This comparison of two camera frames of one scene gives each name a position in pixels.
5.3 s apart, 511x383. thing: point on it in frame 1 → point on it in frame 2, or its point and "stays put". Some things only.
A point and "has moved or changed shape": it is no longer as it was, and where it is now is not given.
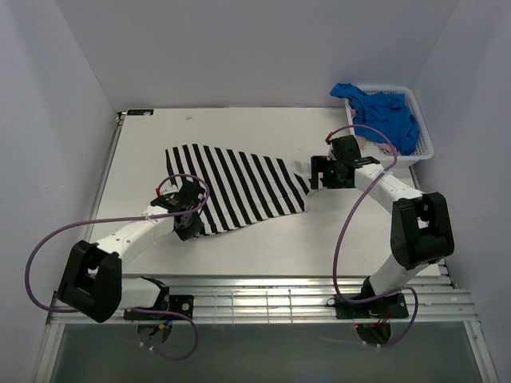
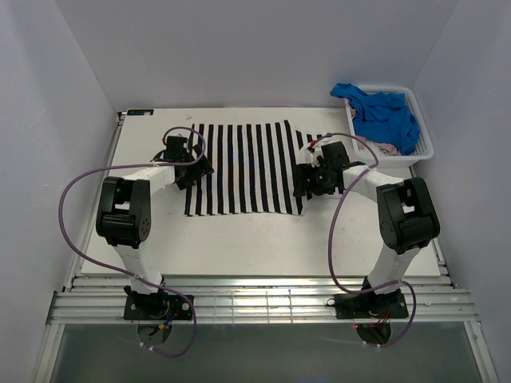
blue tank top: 386,112 stays put
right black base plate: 395,308 stays put
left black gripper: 192,231 → 200,169
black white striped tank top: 243,186 has moved or changed shape
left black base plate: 178,304 stays put
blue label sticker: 148,112 stays put
